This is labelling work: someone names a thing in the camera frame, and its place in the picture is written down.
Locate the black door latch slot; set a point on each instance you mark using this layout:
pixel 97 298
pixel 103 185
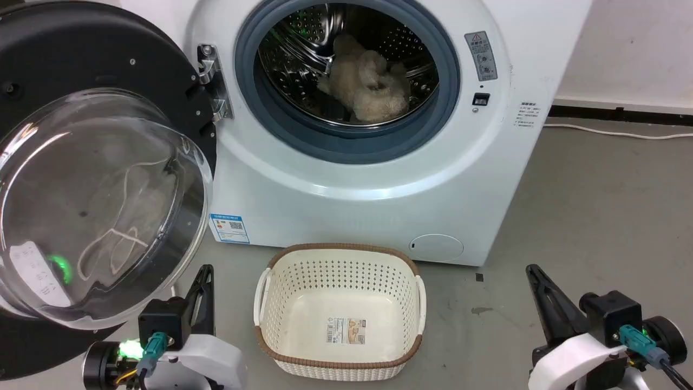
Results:
pixel 481 99

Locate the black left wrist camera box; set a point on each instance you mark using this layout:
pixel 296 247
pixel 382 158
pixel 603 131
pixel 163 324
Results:
pixel 162 319

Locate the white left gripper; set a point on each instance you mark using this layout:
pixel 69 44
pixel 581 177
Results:
pixel 208 363

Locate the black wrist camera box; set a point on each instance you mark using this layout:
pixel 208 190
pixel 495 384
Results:
pixel 612 317
pixel 162 319

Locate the blue white energy label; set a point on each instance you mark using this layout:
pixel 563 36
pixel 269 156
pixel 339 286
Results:
pixel 229 228

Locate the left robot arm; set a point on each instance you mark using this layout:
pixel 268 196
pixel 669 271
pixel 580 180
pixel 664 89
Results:
pixel 103 365

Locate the white front-load washing machine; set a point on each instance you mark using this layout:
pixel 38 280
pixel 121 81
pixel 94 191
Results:
pixel 352 211

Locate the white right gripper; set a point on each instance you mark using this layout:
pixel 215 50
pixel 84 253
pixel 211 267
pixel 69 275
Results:
pixel 574 360

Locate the round white filter cover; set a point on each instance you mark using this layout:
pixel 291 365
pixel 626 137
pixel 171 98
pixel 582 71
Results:
pixel 436 248

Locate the grey warning sticker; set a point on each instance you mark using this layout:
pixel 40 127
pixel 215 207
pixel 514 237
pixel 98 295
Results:
pixel 481 56

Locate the perforated steel washer drum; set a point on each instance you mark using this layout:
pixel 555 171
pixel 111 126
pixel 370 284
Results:
pixel 300 32

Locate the printed text label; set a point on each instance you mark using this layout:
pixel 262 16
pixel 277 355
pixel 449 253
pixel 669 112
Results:
pixel 526 114

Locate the cream plastic laundry basket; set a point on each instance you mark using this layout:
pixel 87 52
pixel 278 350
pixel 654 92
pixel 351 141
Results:
pixel 303 319

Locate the beige plush toy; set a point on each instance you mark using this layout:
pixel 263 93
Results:
pixel 373 89

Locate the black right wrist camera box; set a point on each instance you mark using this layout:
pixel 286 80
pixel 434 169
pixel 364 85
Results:
pixel 612 317

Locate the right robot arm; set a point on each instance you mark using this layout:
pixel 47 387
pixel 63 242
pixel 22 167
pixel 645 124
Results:
pixel 668 338

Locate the metal door hinge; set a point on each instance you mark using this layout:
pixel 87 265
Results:
pixel 212 76

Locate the black baseboard strip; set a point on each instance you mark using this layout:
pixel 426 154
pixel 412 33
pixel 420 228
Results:
pixel 622 115

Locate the paper product label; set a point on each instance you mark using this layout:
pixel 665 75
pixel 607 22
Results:
pixel 346 331

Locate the black washer door with glass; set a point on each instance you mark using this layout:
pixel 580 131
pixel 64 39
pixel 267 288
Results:
pixel 81 49

